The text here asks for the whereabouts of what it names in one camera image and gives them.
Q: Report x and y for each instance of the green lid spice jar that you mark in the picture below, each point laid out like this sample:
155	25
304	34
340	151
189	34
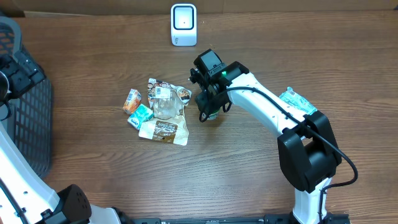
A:
213	115

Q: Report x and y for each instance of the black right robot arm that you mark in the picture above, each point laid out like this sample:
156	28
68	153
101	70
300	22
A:
306	143

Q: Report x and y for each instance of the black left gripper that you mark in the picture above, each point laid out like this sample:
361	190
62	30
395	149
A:
24	82

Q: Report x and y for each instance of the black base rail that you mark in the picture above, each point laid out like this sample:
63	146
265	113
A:
211	221

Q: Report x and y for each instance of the orange tissue pack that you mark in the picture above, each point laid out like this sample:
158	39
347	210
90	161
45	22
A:
132	102

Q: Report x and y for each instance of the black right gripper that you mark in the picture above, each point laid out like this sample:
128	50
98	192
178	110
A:
205	101

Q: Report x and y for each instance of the mint green wipe packet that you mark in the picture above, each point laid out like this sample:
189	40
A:
297	101

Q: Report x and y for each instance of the cream green packet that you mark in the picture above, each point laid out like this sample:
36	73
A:
141	115

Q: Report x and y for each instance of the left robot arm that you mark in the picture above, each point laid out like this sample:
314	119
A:
26	198

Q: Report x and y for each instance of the brown white snack bag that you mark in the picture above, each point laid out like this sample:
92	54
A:
168	102

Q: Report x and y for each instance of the white barcode scanner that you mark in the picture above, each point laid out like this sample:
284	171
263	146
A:
183	25

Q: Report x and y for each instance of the grey plastic mesh basket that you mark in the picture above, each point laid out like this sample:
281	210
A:
28	119

